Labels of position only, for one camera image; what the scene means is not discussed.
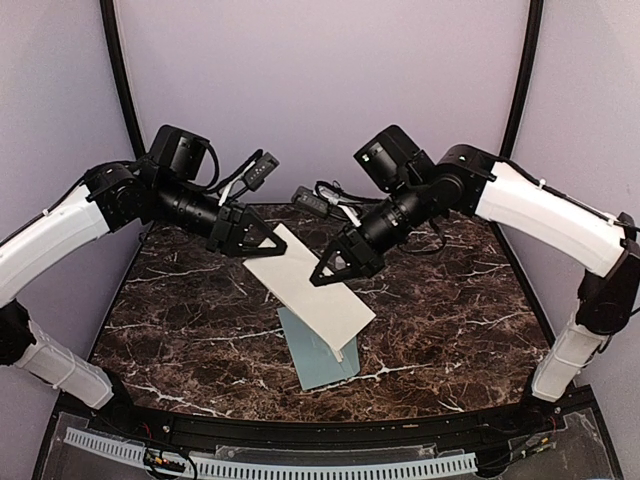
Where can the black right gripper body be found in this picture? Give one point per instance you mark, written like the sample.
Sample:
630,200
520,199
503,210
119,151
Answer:
368,253

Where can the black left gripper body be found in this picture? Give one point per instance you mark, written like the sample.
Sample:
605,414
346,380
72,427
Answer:
222,235

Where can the spare gray paper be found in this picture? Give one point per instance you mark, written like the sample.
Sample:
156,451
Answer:
334,312

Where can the light blue paper envelope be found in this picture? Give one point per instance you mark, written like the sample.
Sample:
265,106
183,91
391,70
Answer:
315,363

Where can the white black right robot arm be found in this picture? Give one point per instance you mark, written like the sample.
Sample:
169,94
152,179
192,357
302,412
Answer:
473,182

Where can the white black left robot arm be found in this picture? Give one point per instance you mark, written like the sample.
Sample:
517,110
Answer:
159,186

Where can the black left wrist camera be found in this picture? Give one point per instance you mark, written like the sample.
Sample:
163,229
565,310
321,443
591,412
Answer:
261,166

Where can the black front table rail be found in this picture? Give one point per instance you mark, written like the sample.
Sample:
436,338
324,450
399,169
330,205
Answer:
488,429

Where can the black left corner frame post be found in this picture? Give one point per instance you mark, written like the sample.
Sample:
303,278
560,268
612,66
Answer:
120,77

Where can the black corner frame post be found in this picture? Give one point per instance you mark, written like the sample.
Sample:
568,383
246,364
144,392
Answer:
525,72
120,77

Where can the black right corner frame post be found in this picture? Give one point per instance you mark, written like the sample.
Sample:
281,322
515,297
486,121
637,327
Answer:
525,72

